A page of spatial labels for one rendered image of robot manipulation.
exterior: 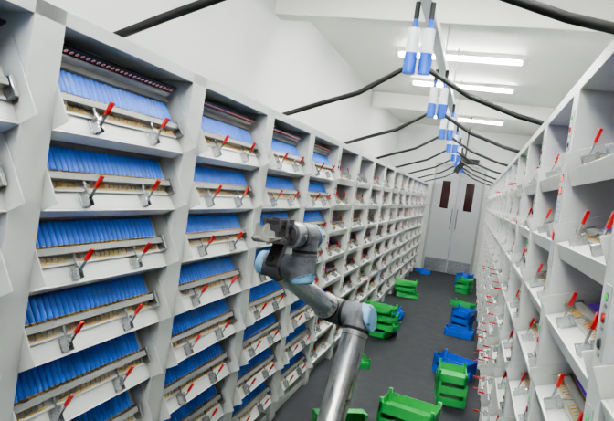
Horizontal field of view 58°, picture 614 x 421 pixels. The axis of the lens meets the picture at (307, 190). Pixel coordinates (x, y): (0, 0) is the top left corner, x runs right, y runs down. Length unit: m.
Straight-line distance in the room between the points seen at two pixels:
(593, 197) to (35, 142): 1.41
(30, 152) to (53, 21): 0.30
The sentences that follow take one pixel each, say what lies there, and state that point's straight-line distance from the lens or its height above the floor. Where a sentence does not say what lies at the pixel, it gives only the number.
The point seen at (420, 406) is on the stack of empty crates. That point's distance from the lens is 3.40.
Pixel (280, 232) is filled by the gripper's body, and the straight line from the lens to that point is 1.80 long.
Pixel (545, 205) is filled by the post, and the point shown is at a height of 1.46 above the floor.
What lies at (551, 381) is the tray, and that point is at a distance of 1.74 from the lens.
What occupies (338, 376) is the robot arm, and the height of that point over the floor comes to 0.65.
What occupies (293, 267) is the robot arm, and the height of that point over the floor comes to 1.11.
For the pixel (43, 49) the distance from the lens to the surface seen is 1.39.
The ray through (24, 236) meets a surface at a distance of 1.41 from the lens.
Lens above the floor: 1.42
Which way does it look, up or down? 1 degrees down
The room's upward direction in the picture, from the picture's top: 8 degrees clockwise
